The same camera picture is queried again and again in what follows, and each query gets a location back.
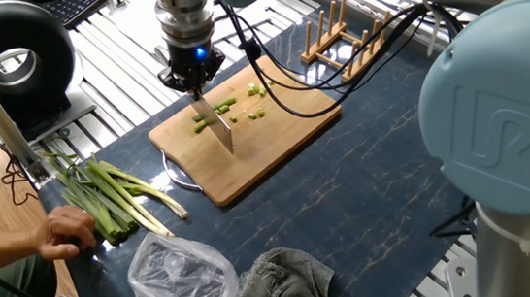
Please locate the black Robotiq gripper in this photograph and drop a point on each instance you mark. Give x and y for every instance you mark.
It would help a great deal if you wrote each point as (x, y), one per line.
(193, 63)

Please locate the single scallion stalk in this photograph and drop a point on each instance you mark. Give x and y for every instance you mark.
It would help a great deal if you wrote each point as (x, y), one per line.
(230, 101)

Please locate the steel cleaver knife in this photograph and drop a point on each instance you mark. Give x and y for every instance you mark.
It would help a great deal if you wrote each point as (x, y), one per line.
(216, 126)

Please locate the scallion with white stem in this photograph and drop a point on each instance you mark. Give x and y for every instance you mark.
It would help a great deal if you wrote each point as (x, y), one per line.
(162, 197)
(144, 213)
(129, 203)

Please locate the clear plastic bag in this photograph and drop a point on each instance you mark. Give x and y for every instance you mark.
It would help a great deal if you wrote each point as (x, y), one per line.
(184, 273)

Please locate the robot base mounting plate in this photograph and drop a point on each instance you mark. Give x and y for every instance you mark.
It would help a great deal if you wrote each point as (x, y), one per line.
(460, 281)

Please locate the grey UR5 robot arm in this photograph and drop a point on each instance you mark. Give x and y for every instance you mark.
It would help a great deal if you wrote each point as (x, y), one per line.
(495, 111)

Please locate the person's left hand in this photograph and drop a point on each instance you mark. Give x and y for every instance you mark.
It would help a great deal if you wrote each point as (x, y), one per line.
(63, 231)

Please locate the white blank paper sheet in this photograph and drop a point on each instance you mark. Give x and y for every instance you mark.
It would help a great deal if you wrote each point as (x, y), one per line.
(135, 19)

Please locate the wooden cutting board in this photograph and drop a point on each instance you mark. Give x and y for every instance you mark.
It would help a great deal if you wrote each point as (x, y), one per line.
(270, 153)

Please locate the black keyboard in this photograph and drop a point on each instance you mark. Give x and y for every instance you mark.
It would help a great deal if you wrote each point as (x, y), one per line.
(76, 6)

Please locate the wooden dish rack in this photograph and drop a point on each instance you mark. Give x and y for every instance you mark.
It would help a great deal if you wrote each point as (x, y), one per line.
(363, 61)

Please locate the green scallion leaves bundle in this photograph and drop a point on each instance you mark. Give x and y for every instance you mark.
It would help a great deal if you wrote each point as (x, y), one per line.
(106, 220)

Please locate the dark blue marbled mat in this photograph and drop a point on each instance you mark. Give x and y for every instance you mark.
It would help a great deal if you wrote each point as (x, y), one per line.
(370, 182)

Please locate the grey-green rag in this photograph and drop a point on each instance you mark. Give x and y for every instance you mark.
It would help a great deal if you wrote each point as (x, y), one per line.
(283, 288)

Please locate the grey metal base plate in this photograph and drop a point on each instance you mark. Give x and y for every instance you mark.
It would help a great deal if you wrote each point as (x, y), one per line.
(76, 110)

